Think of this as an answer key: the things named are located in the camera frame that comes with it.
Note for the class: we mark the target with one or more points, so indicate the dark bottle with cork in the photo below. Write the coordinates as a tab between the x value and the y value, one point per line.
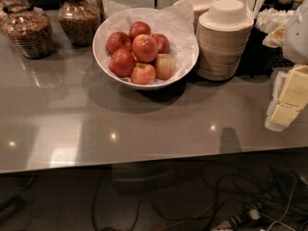
283	5

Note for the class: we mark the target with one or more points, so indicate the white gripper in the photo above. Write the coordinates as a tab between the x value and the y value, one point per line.
297	38

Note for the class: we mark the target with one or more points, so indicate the glass granola jar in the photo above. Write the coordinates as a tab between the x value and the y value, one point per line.
28	30
79	19

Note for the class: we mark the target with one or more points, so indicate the black condiment organizer tray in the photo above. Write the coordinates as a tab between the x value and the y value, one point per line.
258	59

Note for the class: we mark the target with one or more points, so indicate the red apple back left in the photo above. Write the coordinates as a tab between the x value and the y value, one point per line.
118	40

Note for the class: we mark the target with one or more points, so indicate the white ceramic bowl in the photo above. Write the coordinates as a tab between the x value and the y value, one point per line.
102	60

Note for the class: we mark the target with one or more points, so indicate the front stack of paper bowls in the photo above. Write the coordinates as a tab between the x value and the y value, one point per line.
222	34

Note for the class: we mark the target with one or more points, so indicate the white power strip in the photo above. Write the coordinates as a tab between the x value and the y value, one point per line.
231	224

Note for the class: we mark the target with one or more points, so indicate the white napkin packet stack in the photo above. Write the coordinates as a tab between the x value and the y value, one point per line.
270	19

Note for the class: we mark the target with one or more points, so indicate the yellow red apple right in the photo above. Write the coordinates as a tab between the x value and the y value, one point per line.
165	66

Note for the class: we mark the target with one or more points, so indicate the red apple back right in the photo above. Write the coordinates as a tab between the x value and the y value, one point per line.
162	42

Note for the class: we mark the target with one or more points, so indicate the orange red apple front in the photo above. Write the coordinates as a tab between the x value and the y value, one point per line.
143	74

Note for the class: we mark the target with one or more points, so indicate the middle glass granola jar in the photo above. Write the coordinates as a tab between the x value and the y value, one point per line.
79	19

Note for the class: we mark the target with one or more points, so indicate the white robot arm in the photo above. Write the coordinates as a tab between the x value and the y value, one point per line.
295	48

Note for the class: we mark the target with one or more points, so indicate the red apple front left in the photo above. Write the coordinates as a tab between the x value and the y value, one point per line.
122	63

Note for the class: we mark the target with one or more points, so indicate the left glass granola jar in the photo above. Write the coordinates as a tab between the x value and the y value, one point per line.
28	30

